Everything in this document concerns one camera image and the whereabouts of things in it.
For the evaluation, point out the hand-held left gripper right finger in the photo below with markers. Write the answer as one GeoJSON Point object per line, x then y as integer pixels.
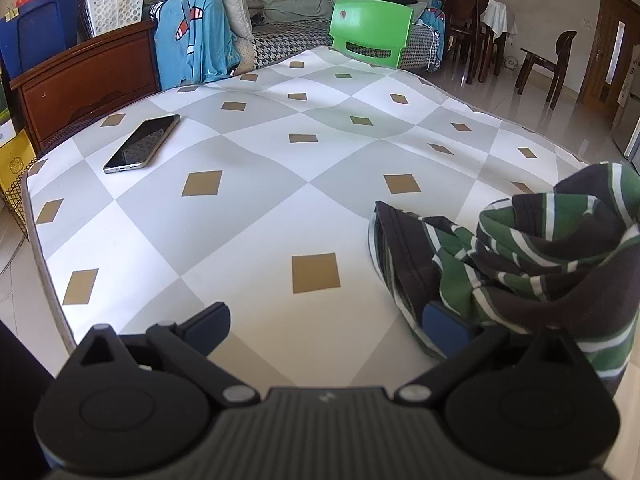
{"type": "Point", "coordinates": [445, 332]}

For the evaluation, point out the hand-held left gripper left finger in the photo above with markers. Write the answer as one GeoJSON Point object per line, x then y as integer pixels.
{"type": "Point", "coordinates": [212, 322]}

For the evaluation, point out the green brown striped t-shirt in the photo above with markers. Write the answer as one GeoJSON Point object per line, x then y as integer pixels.
{"type": "Point", "coordinates": [525, 305]}

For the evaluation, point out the diamond patterned table cover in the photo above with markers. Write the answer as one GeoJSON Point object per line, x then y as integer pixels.
{"type": "Point", "coordinates": [250, 220]}

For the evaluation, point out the smartphone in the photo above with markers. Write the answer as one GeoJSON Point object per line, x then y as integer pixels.
{"type": "Point", "coordinates": [142, 142]}

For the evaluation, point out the yellow cardboard box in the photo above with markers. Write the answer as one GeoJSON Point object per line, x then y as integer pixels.
{"type": "Point", "coordinates": [12, 170]}

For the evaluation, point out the dotted white cushion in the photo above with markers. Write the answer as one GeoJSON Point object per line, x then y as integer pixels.
{"type": "Point", "coordinates": [246, 55]}

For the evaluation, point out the wooden side cabinet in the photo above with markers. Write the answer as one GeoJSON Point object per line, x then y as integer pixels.
{"type": "Point", "coordinates": [85, 80]}

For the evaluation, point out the light blue printed garment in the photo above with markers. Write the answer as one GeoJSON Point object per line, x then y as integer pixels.
{"type": "Point", "coordinates": [200, 35]}

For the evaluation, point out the houndstooth covered sofa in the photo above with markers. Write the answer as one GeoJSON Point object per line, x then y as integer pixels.
{"type": "Point", "coordinates": [300, 40]}

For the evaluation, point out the blue cartoon print cloth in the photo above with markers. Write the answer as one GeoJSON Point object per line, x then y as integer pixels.
{"type": "Point", "coordinates": [432, 35]}

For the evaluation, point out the green plastic chair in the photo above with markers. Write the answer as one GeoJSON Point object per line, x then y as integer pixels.
{"type": "Point", "coordinates": [370, 25]}

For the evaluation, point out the dining table with white cloth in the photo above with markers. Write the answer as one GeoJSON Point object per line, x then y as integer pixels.
{"type": "Point", "coordinates": [496, 15]}

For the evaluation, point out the wooden door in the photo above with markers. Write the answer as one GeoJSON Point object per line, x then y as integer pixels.
{"type": "Point", "coordinates": [610, 50]}

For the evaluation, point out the blue plastic bin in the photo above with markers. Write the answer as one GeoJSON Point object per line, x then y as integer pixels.
{"type": "Point", "coordinates": [40, 30]}

